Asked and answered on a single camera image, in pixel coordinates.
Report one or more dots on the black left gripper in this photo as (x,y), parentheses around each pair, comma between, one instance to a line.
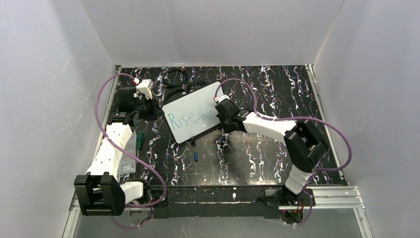
(128,96)

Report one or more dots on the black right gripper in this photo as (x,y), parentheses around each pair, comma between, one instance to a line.
(225,109)

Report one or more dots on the white whiteboard black frame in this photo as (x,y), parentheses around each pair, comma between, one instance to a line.
(194,113)

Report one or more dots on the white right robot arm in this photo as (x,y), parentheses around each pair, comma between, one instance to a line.
(305,144)

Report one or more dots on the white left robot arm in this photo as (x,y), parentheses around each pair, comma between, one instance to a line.
(98,190)

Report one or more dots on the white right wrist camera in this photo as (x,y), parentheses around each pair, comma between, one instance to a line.
(221,98)

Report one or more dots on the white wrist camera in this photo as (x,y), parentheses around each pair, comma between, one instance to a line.
(143,87)
(221,98)

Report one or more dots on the green handled screwdriver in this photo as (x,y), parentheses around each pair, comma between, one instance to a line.
(139,143)

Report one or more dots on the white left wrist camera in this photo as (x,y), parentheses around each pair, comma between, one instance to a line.
(143,87)

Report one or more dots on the aluminium table edge rail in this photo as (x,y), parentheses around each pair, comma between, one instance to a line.
(313,82)

